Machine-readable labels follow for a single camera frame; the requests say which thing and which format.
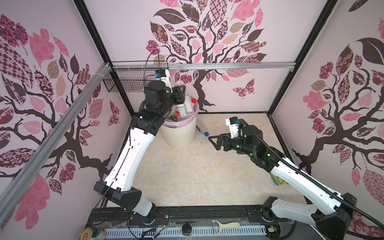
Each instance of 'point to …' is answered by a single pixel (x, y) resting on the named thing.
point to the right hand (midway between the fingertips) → (215, 135)
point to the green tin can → (88, 233)
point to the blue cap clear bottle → (202, 131)
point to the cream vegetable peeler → (221, 225)
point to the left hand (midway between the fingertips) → (182, 89)
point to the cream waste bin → (179, 137)
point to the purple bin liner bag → (169, 123)
